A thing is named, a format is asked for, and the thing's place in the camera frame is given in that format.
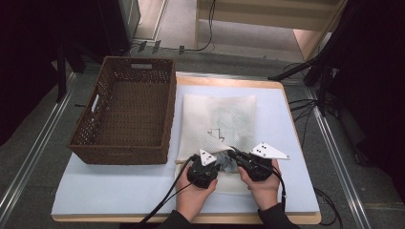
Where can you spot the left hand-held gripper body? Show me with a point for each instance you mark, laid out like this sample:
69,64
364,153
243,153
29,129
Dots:
203,173

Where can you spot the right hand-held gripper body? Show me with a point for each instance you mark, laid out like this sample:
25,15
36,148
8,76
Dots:
259,167

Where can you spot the white mesh laundry bag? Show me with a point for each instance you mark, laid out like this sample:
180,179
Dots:
197,114

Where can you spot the brown woven basket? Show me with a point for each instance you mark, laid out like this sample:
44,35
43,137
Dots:
127,111

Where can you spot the person's right hand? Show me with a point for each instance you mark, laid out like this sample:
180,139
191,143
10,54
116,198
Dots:
264,192

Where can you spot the person's left hand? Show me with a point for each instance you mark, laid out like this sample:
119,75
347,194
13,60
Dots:
194,200

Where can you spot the wooden table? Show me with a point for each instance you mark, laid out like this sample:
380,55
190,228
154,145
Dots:
229,82

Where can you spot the light blue foam mat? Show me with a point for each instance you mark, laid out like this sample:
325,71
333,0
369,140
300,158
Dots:
95,191

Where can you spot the black tripod stand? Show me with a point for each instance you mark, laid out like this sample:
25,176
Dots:
318,63

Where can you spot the light wooden shelf unit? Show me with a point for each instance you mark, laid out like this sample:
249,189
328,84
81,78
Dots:
254,16

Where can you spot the dark cabinet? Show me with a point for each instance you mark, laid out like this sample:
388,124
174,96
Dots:
117,22

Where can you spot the black metal stand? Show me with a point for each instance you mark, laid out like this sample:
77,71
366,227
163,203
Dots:
62,70

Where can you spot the metal floor rail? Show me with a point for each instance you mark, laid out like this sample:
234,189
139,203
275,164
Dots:
337,152
35,143

